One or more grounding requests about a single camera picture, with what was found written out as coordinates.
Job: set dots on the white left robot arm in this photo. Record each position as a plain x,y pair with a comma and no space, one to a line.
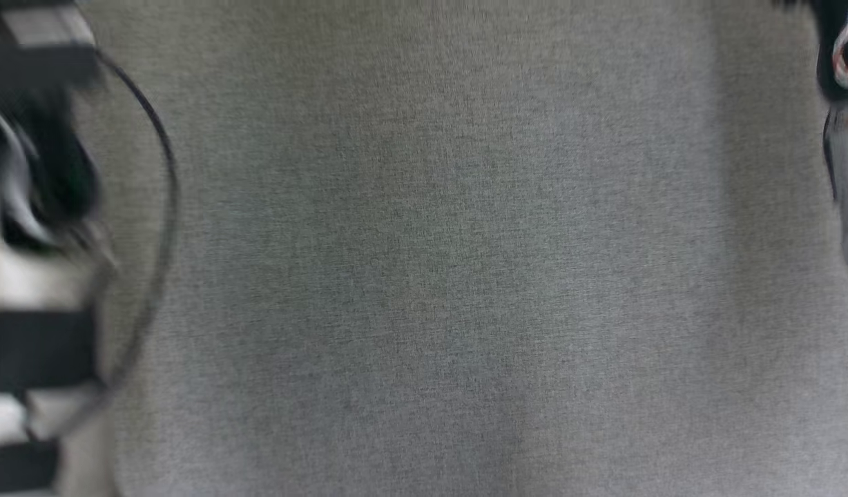
37,207

